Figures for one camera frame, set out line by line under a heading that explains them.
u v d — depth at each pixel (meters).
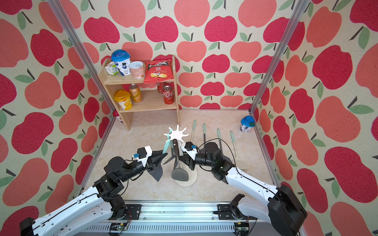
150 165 0.57
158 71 0.77
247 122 1.01
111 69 0.77
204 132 1.08
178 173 0.76
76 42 0.82
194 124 1.11
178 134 0.58
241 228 0.72
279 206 0.41
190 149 0.61
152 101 0.99
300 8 0.69
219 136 1.04
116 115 1.04
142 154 0.53
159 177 0.73
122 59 0.73
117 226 0.73
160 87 0.98
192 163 0.64
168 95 0.89
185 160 0.65
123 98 0.86
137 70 0.75
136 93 0.90
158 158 0.61
